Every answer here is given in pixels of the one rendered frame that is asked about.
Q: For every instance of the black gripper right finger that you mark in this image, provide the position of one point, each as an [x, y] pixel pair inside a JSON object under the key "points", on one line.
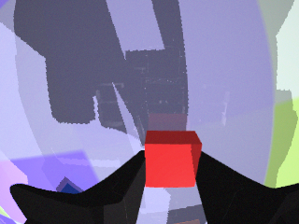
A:
{"points": [[231, 198]]}

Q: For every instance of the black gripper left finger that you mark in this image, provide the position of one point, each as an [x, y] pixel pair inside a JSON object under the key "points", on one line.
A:
{"points": [[114, 200]]}

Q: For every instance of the red block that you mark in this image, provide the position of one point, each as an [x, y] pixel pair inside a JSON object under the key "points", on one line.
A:
{"points": [[172, 158]]}

